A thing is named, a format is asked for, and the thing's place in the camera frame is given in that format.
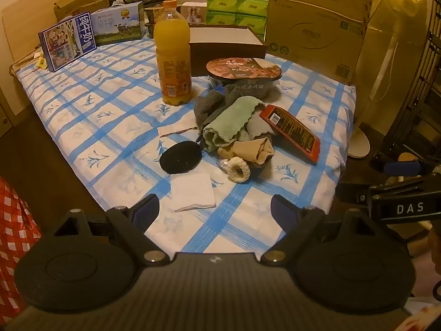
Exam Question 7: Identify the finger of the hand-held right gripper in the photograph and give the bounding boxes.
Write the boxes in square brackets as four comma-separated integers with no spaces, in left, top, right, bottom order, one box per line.
[336,181,380,208]
[370,152,441,178]

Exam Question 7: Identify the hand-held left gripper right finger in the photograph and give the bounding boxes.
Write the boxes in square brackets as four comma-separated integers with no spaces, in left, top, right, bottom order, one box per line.
[260,195,381,266]

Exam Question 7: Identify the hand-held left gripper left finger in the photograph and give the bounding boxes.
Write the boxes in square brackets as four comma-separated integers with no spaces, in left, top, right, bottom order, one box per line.
[52,194,171,267]

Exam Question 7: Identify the cream scrunchie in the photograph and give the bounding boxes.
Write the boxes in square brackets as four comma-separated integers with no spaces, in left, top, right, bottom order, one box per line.
[225,157,251,183]

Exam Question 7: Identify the green towel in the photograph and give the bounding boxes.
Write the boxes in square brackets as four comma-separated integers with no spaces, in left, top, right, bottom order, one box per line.
[201,97,266,152]

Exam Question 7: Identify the dark grey towel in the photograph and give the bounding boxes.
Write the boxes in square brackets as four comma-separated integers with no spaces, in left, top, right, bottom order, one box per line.
[193,84,242,135]

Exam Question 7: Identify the brown cardboard box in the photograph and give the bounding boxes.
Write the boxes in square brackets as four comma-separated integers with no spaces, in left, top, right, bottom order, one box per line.
[188,24,267,76]

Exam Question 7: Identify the white folded napkin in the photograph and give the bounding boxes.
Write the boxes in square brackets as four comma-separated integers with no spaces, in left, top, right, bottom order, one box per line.
[170,172,217,212]

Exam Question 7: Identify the black round pad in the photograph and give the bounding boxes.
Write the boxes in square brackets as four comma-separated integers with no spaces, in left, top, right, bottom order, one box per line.
[159,134,204,175]

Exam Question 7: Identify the beige stocking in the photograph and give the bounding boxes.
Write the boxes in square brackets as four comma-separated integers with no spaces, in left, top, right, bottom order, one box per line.
[217,137,276,169]

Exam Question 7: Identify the red snack packet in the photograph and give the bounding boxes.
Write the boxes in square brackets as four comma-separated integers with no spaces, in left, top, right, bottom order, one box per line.
[258,104,322,165]

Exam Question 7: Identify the flat paper packet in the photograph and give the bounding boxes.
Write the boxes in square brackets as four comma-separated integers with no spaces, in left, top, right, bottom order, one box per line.
[158,126,198,138]

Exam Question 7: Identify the light grey cloth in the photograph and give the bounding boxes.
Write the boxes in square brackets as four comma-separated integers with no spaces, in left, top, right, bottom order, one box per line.
[246,115,276,142]

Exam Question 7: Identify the white fan with plastic cover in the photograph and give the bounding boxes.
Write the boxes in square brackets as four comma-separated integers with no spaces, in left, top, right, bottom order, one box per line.
[346,0,435,159]

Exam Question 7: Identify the red checkered cloth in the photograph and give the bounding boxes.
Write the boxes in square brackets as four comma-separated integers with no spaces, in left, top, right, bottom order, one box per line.
[0,176,42,318]

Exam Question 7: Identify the instant noodle bowl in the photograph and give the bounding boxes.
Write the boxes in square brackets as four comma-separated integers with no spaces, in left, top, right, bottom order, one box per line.
[206,57,283,99]

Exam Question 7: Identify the orange juice bottle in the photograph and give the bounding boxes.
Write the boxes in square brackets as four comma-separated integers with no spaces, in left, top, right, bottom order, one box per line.
[153,0,193,106]

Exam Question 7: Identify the large cardboard box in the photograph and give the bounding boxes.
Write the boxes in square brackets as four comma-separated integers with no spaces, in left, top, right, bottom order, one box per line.
[263,0,374,85]

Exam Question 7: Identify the wooden cabinet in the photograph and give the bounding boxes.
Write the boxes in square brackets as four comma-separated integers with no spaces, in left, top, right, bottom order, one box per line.
[0,86,23,139]

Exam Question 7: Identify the purple blue milk carton box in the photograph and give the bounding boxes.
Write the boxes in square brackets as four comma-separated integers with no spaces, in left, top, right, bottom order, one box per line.
[38,15,96,73]

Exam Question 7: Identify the light blue milk carton box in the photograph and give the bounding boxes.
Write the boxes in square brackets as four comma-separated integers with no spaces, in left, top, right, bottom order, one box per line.
[90,2,146,46]

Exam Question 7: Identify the green tissue multipack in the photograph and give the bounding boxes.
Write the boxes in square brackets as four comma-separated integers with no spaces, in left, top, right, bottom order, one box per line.
[206,0,269,37]

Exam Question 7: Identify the small white box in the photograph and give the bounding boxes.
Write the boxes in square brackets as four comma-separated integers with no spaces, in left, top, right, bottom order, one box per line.
[181,2,208,25]

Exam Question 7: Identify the small cardboard box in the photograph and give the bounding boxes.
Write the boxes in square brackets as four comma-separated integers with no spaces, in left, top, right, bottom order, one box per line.
[53,0,109,21]

